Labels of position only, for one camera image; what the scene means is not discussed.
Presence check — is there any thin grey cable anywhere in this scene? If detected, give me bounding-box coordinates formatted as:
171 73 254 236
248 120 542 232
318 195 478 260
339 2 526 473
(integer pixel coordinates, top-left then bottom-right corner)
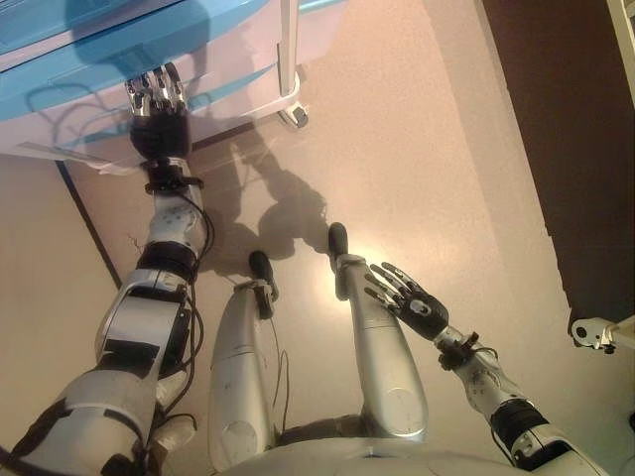
269 315 293 433

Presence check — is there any black robot foot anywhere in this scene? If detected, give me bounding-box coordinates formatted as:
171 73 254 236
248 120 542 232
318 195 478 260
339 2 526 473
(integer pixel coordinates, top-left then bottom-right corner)
247 250 277 289
326 221 351 258

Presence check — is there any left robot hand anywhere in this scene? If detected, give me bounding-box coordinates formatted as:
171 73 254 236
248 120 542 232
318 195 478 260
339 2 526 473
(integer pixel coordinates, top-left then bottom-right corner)
123 61 193 164

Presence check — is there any left black robot foot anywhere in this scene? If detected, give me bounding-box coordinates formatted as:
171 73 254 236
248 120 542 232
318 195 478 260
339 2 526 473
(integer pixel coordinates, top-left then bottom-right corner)
247 250 277 289

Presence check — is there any blue white cart drawer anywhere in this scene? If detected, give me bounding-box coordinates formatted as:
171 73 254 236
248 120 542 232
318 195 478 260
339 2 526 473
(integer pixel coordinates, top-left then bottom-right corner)
0 0 197 39
0 29 199 123
186 59 279 108
188 88 287 150

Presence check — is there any right silver robot leg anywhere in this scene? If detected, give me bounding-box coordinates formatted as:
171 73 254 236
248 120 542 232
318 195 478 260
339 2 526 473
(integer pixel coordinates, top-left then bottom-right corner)
330 252 431 442

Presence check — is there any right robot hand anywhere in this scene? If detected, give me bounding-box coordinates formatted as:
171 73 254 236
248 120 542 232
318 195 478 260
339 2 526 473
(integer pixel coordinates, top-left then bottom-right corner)
362 261 450 343

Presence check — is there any white medical cart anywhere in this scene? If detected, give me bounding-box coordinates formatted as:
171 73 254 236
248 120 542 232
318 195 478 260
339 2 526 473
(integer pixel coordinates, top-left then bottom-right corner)
0 0 314 176

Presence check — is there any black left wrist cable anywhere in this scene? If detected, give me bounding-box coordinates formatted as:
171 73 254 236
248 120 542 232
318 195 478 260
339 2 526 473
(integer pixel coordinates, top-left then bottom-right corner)
171 190 215 416

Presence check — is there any right black robot foot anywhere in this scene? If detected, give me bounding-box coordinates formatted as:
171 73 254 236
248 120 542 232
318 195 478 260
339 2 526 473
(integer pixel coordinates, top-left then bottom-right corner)
326 221 351 258

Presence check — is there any cart caster wheel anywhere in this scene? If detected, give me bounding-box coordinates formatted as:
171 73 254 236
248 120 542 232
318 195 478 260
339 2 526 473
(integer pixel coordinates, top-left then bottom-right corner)
276 100 313 131

